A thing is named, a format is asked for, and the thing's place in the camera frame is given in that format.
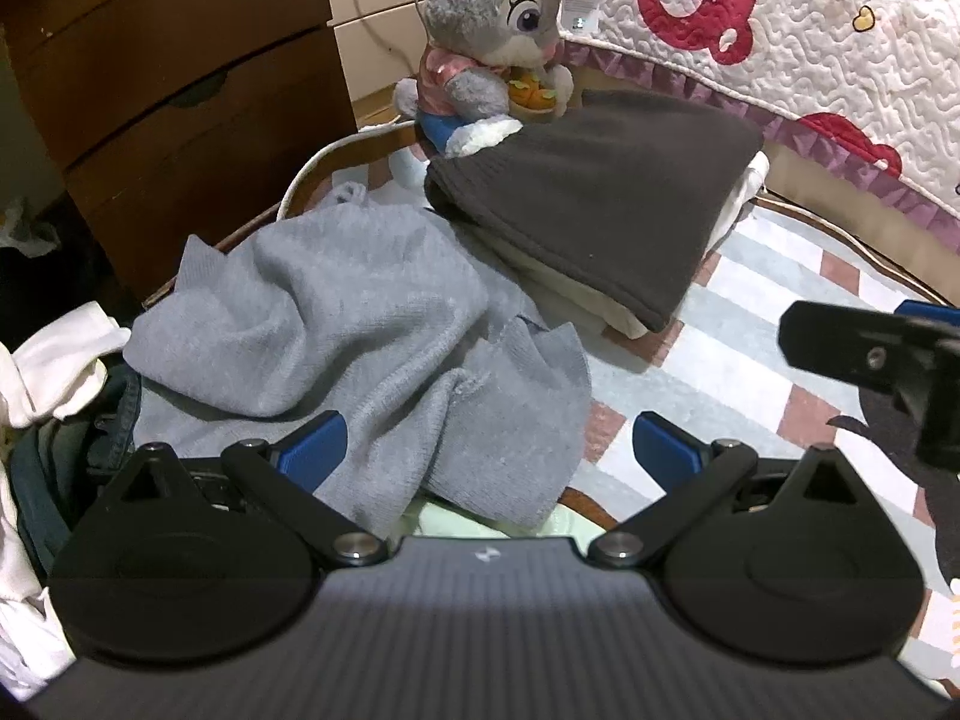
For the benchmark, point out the dark denim garment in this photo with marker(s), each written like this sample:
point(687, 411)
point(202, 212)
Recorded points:
point(52, 465)

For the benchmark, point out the cream drawer cabinet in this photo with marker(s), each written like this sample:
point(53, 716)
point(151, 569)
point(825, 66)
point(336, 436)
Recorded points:
point(367, 45)

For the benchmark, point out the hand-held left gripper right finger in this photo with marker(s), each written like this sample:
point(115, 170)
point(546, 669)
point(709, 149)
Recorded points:
point(664, 450)

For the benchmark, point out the white quilted bear-print bedspread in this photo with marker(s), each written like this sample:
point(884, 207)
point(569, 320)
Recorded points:
point(810, 30)

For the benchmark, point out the brown wooden dresser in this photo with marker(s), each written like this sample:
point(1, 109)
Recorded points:
point(172, 52)

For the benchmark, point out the white folded cloth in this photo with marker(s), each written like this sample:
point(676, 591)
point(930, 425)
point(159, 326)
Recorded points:
point(585, 300)

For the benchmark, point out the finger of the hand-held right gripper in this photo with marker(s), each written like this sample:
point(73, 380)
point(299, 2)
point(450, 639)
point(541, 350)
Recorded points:
point(847, 345)
point(934, 315)

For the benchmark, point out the dark brown folded garment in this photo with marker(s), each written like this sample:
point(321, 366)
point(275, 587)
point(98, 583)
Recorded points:
point(600, 195)

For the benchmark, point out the grey plush rabbit toy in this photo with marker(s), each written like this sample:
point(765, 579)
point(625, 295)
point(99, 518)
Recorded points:
point(487, 7)

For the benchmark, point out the white garment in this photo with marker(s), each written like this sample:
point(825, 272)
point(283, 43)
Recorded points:
point(67, 360)

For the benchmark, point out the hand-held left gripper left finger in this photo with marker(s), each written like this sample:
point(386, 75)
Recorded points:
point(315, 446)

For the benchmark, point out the crumpled white plastic bag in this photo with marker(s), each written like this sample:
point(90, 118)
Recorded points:
point(30, 232)

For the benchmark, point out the grey knit sweater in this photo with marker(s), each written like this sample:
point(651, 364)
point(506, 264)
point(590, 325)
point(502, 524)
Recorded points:
point(337, 315)

